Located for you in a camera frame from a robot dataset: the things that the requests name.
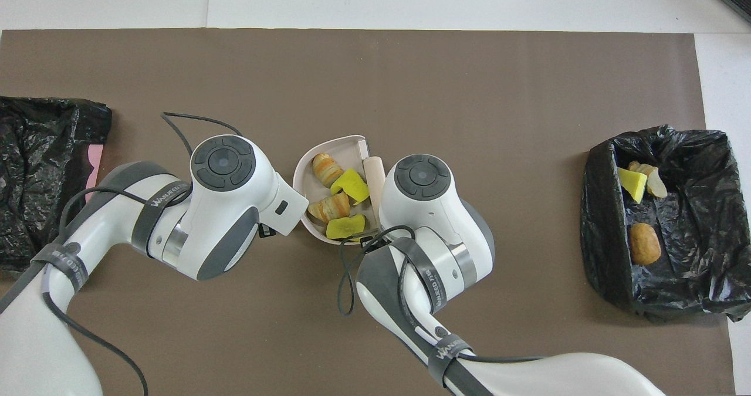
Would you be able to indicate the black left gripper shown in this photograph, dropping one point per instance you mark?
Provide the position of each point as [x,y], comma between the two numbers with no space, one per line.
[267,231]

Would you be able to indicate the striped croissant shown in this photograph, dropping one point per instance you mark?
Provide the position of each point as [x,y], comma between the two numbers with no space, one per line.
[325,170]
[328,208]

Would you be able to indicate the yellow stepped sponge piece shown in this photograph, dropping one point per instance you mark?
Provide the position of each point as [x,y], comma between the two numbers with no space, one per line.
[346,227]

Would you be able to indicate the yellow notched sponge block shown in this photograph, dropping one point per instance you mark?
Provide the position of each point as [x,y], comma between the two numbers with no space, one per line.
[352,185]

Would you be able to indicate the beige plastic dustpan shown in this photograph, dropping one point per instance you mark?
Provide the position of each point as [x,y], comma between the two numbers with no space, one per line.
[346,148]

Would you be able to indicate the beige brush with black bristles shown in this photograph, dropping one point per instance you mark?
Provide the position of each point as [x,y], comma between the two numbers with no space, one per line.
[374,176]

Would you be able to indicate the yellow sponge wedge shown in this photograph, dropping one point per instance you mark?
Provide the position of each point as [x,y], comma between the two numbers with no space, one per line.
[632,183]

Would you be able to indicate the brown oval cookie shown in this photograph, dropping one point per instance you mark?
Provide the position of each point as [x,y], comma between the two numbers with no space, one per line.
[645,243]

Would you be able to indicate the pale bread piece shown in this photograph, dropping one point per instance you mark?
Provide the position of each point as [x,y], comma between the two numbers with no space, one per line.
[654,185]

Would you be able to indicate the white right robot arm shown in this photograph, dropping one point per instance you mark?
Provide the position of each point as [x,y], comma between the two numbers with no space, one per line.
[434,220]

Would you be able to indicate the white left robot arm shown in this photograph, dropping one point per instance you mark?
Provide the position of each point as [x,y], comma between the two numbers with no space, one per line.
[229,208]

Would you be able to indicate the pink bin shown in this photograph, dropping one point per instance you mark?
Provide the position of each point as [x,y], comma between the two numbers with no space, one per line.
[97,155]

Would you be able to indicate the left black-lined bin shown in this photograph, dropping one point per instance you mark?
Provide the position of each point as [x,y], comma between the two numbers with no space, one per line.
[35,149]

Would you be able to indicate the black-lined bin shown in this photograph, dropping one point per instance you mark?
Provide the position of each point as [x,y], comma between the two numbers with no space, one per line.
[35,149]
[692,278]

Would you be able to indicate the right black-lined bin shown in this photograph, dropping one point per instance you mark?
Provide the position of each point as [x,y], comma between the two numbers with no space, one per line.
[692,278]

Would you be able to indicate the brown table mat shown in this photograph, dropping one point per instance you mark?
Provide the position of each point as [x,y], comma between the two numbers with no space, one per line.
[469,91]

